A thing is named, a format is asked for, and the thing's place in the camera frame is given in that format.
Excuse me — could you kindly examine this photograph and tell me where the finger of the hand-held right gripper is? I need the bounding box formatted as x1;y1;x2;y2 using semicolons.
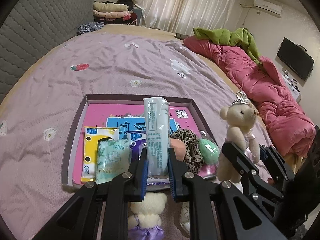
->
260;144;296;183
221;142;285;203

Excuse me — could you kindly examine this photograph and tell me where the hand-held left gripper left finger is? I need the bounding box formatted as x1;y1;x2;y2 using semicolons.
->
32;150;148;240

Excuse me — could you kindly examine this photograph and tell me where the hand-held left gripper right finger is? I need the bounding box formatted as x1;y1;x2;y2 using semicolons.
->
168;147;288;240

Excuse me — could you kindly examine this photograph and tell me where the orange sponge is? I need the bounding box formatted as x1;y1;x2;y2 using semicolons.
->
170;138;187;164

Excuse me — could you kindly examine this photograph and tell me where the green sponge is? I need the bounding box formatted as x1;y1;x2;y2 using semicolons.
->
197;131;221;179

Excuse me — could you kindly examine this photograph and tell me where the purple cartoon tissue packet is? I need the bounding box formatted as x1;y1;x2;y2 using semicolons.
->
126;131;148;167

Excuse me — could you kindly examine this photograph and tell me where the leopard print scrunchie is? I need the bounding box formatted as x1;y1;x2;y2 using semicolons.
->
171;129;204;173

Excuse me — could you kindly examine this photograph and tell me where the green patterned tissue packet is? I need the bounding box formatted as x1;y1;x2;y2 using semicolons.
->
95;139;132;185

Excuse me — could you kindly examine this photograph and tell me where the beige teddy bear pink dress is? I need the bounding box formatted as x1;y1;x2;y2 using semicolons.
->
217;90;261;192

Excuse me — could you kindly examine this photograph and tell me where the pale grey tissue packet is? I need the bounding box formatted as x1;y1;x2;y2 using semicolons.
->
143;97;171;178

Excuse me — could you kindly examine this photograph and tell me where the yellow cartoon tissue packet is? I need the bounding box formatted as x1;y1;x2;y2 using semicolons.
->
82;126;120;183

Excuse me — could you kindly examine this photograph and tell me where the purple shallow box tray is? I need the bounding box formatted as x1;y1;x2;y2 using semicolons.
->
61;94;220;188

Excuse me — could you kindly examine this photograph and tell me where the beige teddy bear purple dress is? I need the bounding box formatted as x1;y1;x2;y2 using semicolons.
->
127;192;168;240

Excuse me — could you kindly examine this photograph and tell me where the white patterned packet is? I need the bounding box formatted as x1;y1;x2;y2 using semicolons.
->
180;200;192;233

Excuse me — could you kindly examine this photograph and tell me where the white television cabinet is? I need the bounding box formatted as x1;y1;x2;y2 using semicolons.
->
280;70;302;102

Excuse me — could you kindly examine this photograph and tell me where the pink and blue book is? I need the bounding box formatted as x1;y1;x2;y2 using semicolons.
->
72;102;200;184

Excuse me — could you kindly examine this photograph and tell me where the pink quilt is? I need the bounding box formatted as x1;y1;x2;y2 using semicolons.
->
184;35;316;158

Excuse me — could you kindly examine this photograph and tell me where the black television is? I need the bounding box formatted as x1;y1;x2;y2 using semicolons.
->
276;37;315;82

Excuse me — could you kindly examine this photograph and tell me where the purple printed bedspread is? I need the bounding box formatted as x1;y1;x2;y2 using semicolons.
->
0;31;275;240

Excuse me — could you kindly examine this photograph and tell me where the green garment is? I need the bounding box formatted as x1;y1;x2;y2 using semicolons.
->
193;27;262;65

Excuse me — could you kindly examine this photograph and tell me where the white air conditioner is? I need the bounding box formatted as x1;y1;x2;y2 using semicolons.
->
252;0;283;18

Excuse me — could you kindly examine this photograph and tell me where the dark blue patterned cloth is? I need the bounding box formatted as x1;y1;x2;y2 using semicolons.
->
76;21;105;36

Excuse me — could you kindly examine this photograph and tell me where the grey bedside cabinet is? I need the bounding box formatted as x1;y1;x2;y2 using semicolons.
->
136;6;147;27

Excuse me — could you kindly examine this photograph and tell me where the white curtain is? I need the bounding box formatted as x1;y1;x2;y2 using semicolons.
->
132;0;242;34

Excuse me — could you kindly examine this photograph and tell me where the pile of folded clothes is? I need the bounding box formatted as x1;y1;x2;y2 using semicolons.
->
92;0;139;26

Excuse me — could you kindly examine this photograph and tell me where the grey quilted headboard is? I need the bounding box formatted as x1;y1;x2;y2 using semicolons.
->
0;0;98;103

